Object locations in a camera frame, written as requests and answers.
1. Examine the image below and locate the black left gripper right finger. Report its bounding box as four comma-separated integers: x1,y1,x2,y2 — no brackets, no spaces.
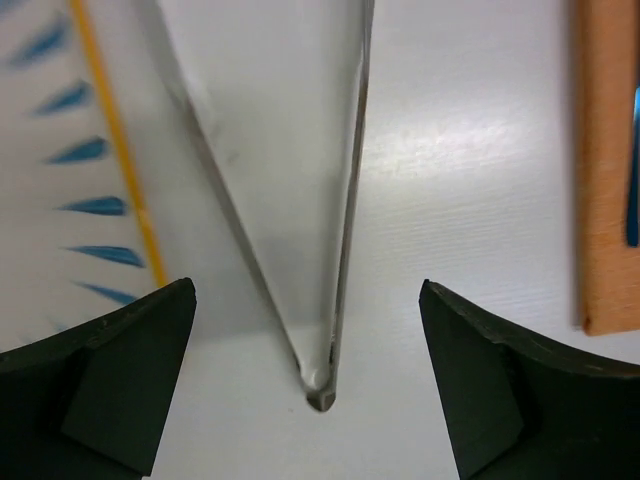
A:
419,280,639,479

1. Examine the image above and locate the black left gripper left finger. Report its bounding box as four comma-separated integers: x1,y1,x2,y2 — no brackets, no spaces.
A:
1,278,196,479

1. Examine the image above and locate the blue patterned yellow-rimmed tray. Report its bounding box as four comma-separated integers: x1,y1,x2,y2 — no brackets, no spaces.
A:
1,1,167,351

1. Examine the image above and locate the orange cloth placemat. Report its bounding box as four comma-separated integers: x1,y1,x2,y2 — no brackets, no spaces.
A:
571,1,639,336

